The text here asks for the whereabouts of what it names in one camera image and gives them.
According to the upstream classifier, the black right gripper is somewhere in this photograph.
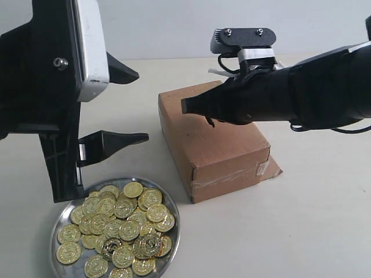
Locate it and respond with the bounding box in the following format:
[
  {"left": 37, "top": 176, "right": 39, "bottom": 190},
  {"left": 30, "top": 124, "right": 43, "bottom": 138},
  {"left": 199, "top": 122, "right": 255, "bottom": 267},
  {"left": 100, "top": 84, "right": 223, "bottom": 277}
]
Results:
[{"left": 181, "top": 69, "right": 293, "bottom": 125}]

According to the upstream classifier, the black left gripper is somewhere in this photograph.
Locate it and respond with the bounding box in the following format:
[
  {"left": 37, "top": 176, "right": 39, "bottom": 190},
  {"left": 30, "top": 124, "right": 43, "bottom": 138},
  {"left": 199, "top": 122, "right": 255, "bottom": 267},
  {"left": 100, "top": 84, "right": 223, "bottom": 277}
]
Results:
[{"left": 1, "top": 1, "right": 149, "bottom": 203}]

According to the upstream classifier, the brown cardboard slotted box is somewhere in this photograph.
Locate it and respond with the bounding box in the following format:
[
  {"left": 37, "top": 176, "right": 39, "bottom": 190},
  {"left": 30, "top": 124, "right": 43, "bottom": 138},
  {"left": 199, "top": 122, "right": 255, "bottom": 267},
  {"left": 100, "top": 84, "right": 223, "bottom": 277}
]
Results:
[{"left": 158, "top": 81, "right": 282, "bottom": 203}]

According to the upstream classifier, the gold coin top of pile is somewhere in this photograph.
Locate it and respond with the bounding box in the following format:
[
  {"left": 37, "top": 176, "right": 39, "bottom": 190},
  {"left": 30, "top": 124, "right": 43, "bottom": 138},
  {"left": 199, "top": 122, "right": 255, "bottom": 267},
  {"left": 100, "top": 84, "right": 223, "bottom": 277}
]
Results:
[{"left": 123, "top": 181, "right": 143, "bottom": 198}]

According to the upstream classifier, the gold coin upper right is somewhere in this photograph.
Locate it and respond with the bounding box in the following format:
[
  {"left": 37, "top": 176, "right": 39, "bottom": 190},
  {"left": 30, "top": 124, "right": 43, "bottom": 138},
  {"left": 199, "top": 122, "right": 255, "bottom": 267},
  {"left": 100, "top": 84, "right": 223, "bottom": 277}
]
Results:
[{"left": 139, "top": 188, "right": 162, "bottom": 209}]

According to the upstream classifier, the gold coin right side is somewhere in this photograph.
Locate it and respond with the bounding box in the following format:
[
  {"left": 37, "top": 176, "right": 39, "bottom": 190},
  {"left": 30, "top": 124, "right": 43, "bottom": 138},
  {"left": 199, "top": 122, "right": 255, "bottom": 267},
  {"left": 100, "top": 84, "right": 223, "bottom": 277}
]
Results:
[{"left": 146, "top": 203, "right": 168, "bottom": 223}]

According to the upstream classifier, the round steel plate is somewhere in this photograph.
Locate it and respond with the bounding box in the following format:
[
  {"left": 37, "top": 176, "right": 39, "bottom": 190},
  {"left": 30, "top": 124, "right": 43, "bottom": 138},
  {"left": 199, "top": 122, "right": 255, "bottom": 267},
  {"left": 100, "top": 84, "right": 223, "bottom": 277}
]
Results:
[{"left": 49, "top": 176, "right": 181, "bottom": 277}]

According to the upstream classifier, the gold coin centre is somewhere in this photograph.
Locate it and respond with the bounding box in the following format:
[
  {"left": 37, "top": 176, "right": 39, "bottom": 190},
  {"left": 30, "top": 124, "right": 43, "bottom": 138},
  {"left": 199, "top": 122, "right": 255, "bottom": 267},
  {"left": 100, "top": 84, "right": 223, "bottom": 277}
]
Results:
[{"left": 119, "top": 220, "right": 140, "bottom": 241}]

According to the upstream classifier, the gold coin right edge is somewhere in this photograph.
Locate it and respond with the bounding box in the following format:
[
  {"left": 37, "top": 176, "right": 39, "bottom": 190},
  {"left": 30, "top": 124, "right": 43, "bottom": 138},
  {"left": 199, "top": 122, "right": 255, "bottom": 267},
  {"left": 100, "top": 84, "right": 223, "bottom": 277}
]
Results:
[{"left": 155, "top": 213, "right": 175, "bottom": 232}]

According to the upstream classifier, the gold coin edge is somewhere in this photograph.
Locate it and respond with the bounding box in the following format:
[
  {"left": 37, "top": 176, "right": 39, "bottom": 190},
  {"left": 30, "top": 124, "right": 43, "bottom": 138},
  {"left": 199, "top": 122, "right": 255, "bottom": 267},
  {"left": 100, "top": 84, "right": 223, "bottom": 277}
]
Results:
[
  {"left": 155, "top": 213, "right": 175, "bottom": 232},
  {"left": 57, "top": 224, "right": 81, "bottom": 244}
]

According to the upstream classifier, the gold coin left edge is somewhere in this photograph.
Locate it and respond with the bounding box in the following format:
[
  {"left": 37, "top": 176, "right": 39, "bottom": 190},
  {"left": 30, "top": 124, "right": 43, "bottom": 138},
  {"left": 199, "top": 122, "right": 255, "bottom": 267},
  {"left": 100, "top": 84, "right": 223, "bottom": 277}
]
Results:
[{"left": 57, "top": 224, "right": 81, "bottom": 244}]

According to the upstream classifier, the gold coin lower right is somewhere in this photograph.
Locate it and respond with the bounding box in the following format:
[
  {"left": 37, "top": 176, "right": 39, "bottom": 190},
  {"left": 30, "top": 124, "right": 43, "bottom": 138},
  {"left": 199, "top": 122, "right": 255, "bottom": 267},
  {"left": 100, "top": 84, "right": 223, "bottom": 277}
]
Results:
[{"left": 155, "top": 235, "right": 173, "bottom": 258}]

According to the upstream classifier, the gold coin lower left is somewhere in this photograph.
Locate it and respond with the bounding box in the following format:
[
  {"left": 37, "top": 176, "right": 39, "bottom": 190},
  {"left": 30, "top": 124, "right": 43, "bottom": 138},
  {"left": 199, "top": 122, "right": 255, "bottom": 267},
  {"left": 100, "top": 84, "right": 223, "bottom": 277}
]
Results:
[{"left": 56, "top": 242, "right": 82, "bottom": 265}]

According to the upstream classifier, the gold coin bottom front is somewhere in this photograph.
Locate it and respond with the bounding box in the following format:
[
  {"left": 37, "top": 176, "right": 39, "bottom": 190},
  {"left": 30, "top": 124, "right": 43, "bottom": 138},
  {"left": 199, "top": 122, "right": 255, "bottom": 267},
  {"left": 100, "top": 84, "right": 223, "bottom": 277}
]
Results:
[{"left": 84, "top": 255, "right": 108, "bottom": 278}]

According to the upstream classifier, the black right camera cable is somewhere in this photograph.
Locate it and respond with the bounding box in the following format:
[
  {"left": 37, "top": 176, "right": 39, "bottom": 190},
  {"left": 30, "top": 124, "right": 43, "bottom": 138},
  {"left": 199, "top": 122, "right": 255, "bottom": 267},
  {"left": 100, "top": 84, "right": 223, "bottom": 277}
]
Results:
[{"left": 217, "top": 53, "right": 241, "bottom": 78}]

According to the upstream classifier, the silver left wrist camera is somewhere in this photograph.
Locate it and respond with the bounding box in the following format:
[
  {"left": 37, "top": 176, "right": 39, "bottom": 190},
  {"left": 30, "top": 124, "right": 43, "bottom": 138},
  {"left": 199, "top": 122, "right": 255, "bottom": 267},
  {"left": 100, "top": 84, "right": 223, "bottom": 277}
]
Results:
[{"left": 73, "top": 0, "right": 110, "bottom": 102}]

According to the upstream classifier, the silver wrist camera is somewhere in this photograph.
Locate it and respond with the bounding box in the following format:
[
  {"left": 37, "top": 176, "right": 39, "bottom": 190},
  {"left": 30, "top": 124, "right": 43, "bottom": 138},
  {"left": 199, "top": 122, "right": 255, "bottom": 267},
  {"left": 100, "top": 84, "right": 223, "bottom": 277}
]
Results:
[
  {"left": 73, "top": 0, "right": 110, "bottom": 102},
  {"left": 210, "top": 28, "right": 277, "bottom": 57}
]

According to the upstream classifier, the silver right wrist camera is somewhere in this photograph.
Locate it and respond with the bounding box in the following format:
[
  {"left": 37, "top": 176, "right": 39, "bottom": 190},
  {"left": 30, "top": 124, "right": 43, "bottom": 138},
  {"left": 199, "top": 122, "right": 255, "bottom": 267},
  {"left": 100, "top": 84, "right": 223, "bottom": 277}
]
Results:
[{"left": 210, "top": 28, "right": 277, "bottom": 57}]

